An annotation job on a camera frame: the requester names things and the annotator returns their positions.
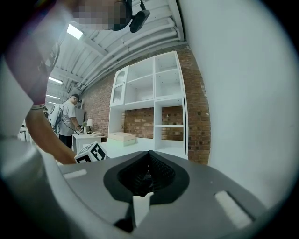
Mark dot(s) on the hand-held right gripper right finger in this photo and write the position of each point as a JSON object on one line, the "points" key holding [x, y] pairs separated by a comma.
{"points": [[205, 186]]}

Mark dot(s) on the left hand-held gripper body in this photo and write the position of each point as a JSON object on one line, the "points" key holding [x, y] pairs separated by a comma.
{"points": [[93, 152]]}

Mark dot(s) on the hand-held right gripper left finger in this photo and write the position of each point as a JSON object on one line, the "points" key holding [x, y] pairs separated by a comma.
{"points": [[93, 186]]}

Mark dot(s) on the person's left forearm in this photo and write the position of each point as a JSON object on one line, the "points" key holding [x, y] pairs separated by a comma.
{"points": [[46, 137]]}

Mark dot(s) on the white side table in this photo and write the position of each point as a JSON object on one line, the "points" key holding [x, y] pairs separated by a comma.
{"points": [[81, 140]]}

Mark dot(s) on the white telephone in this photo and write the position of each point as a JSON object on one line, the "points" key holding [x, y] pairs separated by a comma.
{"points": [[95, 134]]}

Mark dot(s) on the white table lamp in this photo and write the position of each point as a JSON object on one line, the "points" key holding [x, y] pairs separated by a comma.
{"points": [[89, 123]]}

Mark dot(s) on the pink flat box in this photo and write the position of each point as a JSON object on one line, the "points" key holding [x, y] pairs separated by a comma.
{"points": [[121, 137]]}

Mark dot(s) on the white shelf unit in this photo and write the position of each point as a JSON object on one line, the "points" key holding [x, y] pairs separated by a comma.
{"points": [[142, 88]]}

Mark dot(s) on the ceiling light panel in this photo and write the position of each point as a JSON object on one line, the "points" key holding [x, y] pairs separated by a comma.
{"points": [[55, 80], [74, 31]]}

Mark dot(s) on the white ceiling pipes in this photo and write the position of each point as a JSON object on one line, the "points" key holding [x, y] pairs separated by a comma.
{"points": [[130, 42]]}

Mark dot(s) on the person's head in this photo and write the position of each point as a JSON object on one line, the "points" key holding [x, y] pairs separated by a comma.
{"points": [[100, 14]]}

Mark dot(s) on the black head-worn camera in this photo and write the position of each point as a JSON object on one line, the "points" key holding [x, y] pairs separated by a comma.
{"points": [[139, 21]]}

